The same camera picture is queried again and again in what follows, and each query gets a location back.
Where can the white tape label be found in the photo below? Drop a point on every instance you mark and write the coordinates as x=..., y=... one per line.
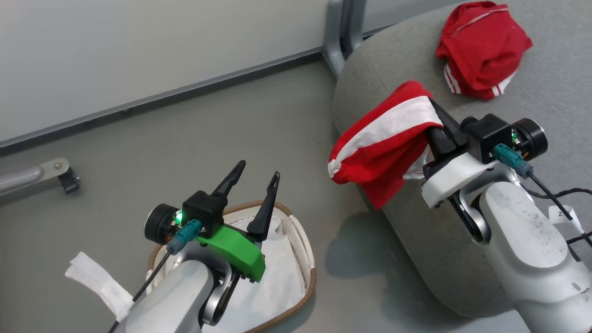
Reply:
x=97, y=282
x=566, y=217

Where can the white basket brown rim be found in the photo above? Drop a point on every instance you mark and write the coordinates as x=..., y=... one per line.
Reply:
x=286, y=286

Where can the grey partition bottom frame rail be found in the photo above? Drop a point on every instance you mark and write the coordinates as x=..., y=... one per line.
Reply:
x=162, y=98

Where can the grey metal stand leg tube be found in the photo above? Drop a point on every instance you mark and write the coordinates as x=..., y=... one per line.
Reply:
x=23, y=176

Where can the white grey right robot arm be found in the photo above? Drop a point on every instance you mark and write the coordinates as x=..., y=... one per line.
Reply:
x=527, y=240

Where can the grey metal upright post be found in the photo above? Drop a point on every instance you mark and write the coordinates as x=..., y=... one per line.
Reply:
x=336, y=32

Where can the grey upholstered seat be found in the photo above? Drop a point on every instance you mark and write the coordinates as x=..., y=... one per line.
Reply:
x=550, y=88

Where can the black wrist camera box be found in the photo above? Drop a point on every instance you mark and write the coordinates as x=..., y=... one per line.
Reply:
x=203, y=210
x=485, y=134

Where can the red and white garment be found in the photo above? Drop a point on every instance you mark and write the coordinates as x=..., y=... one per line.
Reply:
x=379, y=152

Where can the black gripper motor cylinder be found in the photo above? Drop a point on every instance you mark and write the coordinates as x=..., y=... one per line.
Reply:
x=532, y=138
x=157, y=224

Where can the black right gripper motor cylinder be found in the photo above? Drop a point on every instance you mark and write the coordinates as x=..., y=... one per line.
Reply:
x=532, y=138

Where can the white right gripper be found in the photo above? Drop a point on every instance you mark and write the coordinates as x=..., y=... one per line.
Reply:
x=455, y=175

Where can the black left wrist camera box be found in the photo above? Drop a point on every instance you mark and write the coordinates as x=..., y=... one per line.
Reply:
x=203, y=210

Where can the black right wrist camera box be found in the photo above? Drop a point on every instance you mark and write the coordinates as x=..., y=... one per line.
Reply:
x=485, y=134

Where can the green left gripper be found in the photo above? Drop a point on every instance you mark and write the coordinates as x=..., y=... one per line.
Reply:
x=236, y=249

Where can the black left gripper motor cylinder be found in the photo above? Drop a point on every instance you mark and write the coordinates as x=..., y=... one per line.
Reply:
x=157, y=224

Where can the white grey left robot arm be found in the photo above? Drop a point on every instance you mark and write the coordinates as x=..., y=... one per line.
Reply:
x=175, y=296

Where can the black caster wheel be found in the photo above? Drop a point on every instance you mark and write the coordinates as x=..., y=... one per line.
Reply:
x=70, y=181

